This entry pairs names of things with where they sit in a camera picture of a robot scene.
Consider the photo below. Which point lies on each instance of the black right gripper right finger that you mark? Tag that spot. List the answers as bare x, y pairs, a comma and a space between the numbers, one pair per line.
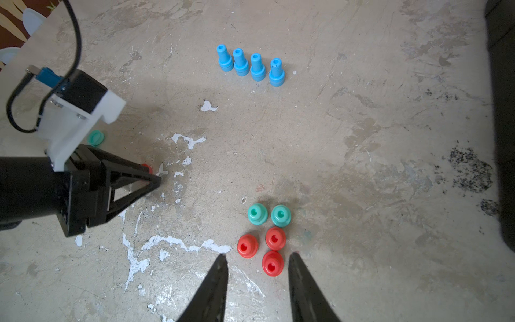
307, 301

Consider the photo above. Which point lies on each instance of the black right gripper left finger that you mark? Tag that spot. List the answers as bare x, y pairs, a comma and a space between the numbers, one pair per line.
209, 302

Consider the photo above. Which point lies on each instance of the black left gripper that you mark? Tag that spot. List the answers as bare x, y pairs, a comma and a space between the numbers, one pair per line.
30, 189

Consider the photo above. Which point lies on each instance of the blue stamp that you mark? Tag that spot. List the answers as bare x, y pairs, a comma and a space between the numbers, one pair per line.
225, 59
241, 64
277, 74
257, 69

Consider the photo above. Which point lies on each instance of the red stamp cap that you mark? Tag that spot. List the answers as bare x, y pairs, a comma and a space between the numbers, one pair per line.
150, 169

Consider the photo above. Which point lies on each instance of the green stamp cap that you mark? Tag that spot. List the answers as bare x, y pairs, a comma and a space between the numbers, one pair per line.
95, 138

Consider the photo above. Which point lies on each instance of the red stamp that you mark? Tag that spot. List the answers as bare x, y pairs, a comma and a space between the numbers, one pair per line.
275, 238
247, 246
273, 263

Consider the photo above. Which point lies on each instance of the green stamp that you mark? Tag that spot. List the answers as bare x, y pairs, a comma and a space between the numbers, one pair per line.
281, 216
257, 214

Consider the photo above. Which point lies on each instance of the black toolbox yellow latch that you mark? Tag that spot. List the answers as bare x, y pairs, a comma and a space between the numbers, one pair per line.
499, 16

